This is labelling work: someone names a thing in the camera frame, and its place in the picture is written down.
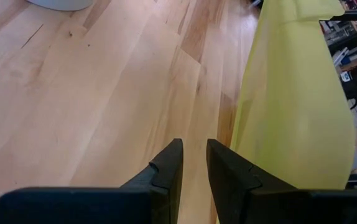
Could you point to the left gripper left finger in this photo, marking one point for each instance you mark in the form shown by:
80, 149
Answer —
135, 205

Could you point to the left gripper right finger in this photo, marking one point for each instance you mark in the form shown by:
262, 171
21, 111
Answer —
259, 205

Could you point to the white plant pot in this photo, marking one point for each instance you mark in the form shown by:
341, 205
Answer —
60, 4

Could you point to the yellow-green translucent pencil case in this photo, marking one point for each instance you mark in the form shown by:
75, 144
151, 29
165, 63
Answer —
290, 109

